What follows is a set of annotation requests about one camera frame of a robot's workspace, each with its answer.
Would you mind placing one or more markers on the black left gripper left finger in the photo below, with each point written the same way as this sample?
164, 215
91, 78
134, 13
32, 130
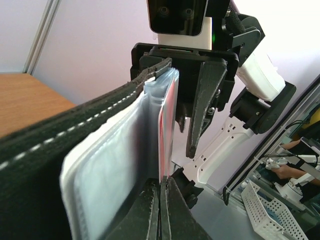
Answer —
142, 220

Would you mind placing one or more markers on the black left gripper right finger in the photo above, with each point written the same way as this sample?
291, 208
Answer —
176, 219

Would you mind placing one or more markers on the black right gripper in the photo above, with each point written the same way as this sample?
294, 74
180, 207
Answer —
207, 78

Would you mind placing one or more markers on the red credit card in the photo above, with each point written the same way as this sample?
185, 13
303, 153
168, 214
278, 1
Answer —
166, 126

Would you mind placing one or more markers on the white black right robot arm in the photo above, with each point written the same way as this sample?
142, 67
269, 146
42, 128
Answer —
257, 99

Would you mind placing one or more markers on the white perforated basket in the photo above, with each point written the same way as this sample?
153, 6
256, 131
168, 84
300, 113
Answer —
270, 218

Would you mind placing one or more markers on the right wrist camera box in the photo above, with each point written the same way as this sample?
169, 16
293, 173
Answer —
181, 23

